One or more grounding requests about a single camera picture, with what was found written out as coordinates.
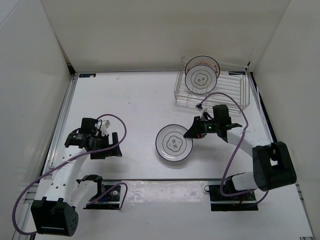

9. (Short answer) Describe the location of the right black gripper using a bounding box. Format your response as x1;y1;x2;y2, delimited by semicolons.
183;115;219;139

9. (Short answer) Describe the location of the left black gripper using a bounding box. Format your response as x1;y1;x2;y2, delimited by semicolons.
90;131;122;159

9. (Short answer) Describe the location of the white green-rimmed plate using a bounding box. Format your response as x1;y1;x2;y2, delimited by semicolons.
184;65;218;95
155;124;193;163

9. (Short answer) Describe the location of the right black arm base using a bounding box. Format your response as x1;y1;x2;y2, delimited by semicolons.
203;184;258;212

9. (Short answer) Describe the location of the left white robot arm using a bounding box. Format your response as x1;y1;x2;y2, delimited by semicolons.
30;117;122;237

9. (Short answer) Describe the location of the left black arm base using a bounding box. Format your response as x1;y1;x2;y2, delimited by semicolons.
76;174;128;210

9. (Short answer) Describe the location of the orange sunburst pattern plate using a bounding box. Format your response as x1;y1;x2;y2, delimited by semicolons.
184;55;221;77

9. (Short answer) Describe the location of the blue table label sticker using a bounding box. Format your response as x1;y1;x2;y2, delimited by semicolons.
78;73;96;78

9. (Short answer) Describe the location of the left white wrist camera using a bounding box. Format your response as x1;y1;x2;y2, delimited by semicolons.
99;120;111;136

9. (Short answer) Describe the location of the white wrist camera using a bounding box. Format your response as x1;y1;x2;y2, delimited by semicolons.
195;103;208;119
99;120;111;136

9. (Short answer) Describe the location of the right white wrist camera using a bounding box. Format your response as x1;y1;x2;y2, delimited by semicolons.
195;103;208;119

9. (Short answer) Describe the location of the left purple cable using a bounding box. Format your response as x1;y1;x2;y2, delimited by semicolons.
12;113;128;235

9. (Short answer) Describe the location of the metal wire dish rack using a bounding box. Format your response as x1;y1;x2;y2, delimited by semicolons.
174;56;250;116

